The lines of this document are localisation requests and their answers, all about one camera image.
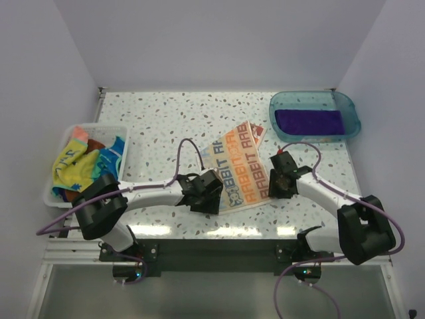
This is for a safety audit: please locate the colourful printed towel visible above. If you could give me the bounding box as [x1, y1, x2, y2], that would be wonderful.
[201, 121, 270, 215]

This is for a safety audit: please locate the purple towel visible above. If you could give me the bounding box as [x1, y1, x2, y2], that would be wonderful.
[274, 110, 345, 136]

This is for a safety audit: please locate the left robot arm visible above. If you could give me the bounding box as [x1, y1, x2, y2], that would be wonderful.
[72, 169, 224, 261]

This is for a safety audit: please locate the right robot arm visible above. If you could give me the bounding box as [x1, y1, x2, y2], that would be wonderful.
[268, 152, 396, 265]

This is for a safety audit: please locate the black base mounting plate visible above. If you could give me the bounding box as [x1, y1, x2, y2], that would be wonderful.
[99, 238, 333, 278]

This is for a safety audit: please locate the teal translucent plastic bin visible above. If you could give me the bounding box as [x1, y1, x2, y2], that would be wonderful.
[269, 90, 361, 143]

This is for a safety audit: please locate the blue towel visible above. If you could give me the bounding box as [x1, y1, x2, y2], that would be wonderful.
[93, 136, 125, 179]

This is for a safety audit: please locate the white plastic laundry basket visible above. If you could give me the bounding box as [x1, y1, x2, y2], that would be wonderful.
[43, 123, 129, 209]

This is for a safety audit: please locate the brown towel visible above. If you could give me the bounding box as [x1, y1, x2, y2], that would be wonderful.
[85, 139, 105, 154]

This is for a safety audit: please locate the yellow green patterned towel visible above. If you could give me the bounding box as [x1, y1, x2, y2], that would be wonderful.
[52, 137, 99, 196]

